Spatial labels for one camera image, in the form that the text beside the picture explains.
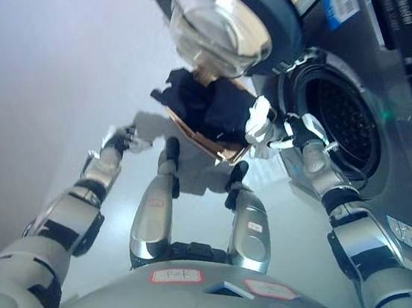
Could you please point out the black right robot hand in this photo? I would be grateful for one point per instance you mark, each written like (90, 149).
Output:
(302, 132)

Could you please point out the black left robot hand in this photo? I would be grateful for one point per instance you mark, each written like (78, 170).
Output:
(126, 140)

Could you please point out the white cloth garment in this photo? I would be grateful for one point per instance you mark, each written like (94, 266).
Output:
(258, 124)

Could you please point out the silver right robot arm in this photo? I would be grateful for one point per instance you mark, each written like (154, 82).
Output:
(364, 241)

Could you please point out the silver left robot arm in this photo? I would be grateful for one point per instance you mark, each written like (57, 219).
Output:
(59, 215)

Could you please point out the black clothes pile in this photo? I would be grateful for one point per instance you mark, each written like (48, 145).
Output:
(204, 105)

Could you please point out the grey front-load washing machine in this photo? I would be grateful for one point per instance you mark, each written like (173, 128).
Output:
(401, 121)

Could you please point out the round glass washing machine door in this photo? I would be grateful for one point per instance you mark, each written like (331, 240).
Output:
(226, 17)

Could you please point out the silver left robot leg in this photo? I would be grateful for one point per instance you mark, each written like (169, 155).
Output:
(156, 208)

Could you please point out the silver robot leg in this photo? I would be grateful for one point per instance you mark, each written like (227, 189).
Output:
(251, 227)
(156, 208)

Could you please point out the brown cardboard box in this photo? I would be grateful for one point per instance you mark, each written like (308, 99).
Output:
(225, 152)

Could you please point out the silver right robot leg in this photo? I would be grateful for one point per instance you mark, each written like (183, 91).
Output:
(251, 227)

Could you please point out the blue white info sticker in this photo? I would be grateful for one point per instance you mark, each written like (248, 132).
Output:
(340, 7)

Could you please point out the blue energy label sticker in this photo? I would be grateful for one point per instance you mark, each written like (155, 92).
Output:
(405, 233)

